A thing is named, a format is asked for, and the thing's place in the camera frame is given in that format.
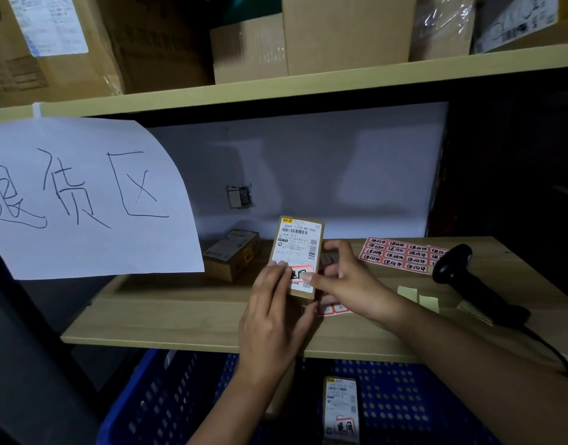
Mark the person's left hand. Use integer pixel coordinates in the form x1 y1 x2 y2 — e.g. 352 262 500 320
238 262 320 386

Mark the person's right hand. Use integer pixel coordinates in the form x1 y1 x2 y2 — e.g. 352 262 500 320
307 239 406 328

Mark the small labelled cardboard parcel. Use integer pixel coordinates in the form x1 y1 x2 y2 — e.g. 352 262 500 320
268 215 325 302

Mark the person's left forearm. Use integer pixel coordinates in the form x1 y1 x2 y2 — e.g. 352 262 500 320
187 366 304 445

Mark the person's right forearm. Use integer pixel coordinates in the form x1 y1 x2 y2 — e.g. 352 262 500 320
381 301 568 445

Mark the small red sticker strip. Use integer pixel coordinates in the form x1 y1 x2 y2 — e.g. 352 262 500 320
312 299 354 318

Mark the large red sticker sheet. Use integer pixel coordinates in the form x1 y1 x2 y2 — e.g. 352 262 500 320
358 236 451 276

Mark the small brown cardboard box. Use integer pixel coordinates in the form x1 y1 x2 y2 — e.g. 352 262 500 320
202 229 261 283

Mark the labelled parcel with red sticker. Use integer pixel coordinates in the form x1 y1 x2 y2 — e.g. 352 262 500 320
321 375 362 445

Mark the light wooden shelf board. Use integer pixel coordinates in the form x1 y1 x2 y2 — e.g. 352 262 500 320
60 236 568 373

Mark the black barcode scanner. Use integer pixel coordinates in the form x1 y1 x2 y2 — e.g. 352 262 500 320
432 244 533 328

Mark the blue plastic crate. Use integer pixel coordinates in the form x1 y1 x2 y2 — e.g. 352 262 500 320
96 349 503 445

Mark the small plain cardboard box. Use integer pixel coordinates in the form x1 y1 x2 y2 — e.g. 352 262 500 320
209 13 290 85

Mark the white handwritten paper sign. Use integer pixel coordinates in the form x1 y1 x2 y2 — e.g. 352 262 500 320
0 103 206 281

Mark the tall plain cardboard box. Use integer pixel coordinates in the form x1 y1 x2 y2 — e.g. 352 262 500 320
281 0 418 78

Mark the plastic wrapped cardboard box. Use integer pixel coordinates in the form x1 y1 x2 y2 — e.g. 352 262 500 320
408 0 478 62

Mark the dark brown cardboard box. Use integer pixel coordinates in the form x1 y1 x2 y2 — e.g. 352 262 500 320
98 0 216 94

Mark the cardboard box printed label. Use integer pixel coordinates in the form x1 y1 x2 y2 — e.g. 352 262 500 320
471 0 568 55

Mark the large cardboard box white label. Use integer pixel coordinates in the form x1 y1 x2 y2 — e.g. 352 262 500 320
0 0 124 108

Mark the grey wall socket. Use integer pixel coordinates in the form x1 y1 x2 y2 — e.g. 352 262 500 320
226 184 253 210

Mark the black scanner cable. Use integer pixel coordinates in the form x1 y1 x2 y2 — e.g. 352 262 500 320
520 323 568 381

